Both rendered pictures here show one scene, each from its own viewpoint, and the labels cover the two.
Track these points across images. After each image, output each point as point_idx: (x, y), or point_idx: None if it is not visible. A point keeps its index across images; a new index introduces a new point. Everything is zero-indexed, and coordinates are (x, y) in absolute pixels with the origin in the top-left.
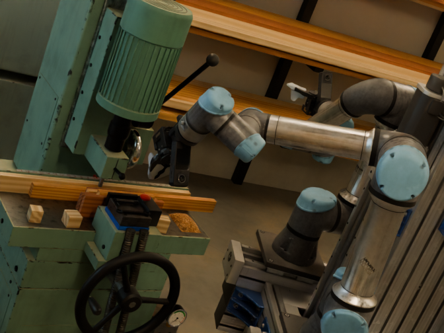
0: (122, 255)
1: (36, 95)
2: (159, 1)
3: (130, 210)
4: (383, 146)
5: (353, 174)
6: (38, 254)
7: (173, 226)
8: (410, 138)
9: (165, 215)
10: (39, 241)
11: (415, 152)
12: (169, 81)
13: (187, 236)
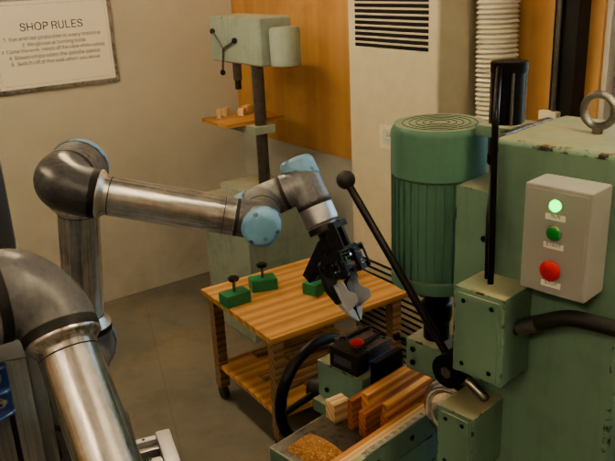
0: (337, 333)
1: None
2: (443, 121)
3: (360, 335)
4: (95, 167)
5: None
6: None
7: (325, 434)
8: (65, 149)
9: (348, 448)
10: None
11: (72, 139)
12: (392, 223)
13: (298, 430)
